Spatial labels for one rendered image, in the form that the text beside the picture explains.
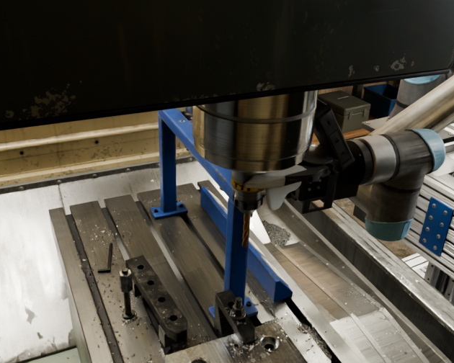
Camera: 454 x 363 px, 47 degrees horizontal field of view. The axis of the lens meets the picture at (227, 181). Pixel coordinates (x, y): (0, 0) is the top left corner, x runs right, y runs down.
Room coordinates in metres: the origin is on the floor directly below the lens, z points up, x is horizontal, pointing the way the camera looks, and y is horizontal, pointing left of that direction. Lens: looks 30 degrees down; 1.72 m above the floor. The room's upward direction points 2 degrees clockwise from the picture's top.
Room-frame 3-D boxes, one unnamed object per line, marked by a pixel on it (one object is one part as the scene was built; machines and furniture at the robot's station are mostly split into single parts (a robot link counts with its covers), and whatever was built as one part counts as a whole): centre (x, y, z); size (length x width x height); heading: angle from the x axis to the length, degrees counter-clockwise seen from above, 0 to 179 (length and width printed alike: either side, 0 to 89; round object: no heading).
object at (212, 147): (0.64, -0.03, 1.47); 0.16 x 0.16 x 0.12
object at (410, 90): (1.62, -0.61, 1.20); 0.13 x 0.12 x 0.14; 135
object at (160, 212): (1.25, 0.16, 1.05); 0.10 x 0.05 x 0.30; 116
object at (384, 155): (0.73, -0.22, 1.36); 0.08 x 0.05 x 0.08; 26
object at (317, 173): (0.64, -0.11, 1.38); 0.09 x 0.05 x 0.02; 129
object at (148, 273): (0.84, 0.14, 0.93); 0.26 x 0.05 x 0.06; 31
